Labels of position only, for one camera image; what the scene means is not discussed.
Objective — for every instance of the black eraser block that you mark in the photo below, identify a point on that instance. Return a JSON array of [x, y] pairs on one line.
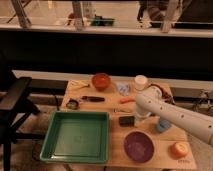
[[126, 121]]

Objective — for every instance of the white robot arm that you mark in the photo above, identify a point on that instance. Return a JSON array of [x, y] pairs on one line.
[[153, 99]]

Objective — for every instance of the red bowl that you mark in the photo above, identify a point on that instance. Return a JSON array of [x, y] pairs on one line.
[[101, 81]]

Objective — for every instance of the clear plastic bag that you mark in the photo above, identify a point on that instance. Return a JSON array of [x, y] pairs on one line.
[[123, 88]]

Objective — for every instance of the silver spoon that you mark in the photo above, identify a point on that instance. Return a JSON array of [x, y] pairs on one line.
[[122, 110]]

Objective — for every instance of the orange carrot toy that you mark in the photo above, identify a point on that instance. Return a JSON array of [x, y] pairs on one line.
[[126, 100]]

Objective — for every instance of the yellow banana toy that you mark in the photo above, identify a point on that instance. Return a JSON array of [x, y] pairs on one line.
[[77, 84]]

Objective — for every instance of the white cup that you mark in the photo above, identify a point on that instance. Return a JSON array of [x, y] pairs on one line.
[[140, 82]]

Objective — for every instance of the small black metal clip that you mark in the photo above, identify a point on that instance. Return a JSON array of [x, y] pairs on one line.
[[73, 104]]

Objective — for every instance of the dark brown pastry toy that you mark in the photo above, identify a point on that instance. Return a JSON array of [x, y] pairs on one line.
[[165, 95]]

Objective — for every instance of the green plastic tray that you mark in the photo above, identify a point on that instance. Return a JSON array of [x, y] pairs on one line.
[[77, 137]]

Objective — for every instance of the light blue cup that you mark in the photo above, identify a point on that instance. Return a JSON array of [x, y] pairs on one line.
[[163, 125]]

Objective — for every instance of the black chair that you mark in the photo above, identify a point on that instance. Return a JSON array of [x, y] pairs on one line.
[[15, 108]]

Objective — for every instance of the orange apple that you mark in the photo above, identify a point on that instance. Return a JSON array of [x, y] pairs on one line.
[[179, 149]]

